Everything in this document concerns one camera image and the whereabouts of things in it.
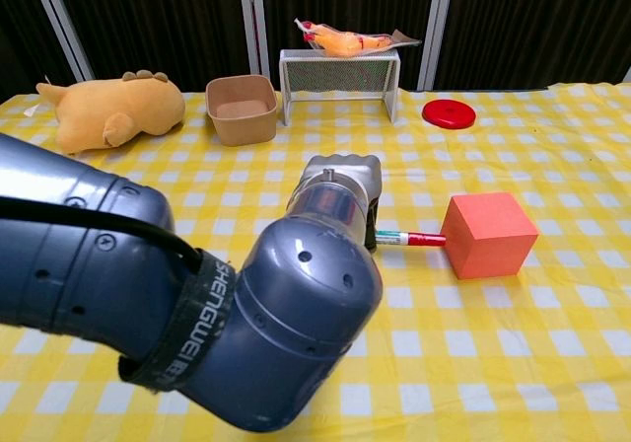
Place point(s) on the red-capped white marker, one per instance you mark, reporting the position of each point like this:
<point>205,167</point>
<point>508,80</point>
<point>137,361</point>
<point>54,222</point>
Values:
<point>409,239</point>

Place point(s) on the yellow checkered tablecloth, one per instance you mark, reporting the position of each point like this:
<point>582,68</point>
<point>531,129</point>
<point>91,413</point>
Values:
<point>468,338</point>

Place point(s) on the red round disc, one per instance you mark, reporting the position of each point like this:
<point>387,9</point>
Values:
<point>448,114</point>

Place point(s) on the packaged orange rubber chicken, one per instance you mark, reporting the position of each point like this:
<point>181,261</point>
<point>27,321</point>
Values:
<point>340,42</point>

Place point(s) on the white frame pole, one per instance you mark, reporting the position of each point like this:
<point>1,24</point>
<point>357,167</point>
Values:
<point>59,18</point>
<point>436,27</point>
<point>249,18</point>

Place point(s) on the black pleated curtain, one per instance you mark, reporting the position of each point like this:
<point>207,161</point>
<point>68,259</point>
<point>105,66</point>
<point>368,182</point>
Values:
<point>162,18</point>

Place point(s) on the yellow plush dinosaur toy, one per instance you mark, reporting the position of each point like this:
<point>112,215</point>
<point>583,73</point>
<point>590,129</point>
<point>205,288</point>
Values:
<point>113,111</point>

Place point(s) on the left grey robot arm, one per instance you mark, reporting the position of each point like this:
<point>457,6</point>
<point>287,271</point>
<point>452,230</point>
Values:
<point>305,314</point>

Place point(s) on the white metal mesh shelf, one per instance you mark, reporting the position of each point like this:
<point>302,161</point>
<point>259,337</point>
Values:
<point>340,74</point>

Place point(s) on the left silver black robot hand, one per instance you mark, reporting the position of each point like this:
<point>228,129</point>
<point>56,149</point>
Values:
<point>355,170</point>

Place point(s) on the brown paper box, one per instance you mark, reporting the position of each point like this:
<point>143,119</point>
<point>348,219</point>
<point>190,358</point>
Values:
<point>241,128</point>

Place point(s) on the pink cube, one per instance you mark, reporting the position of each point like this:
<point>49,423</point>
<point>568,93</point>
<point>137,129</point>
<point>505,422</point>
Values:
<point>493,244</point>

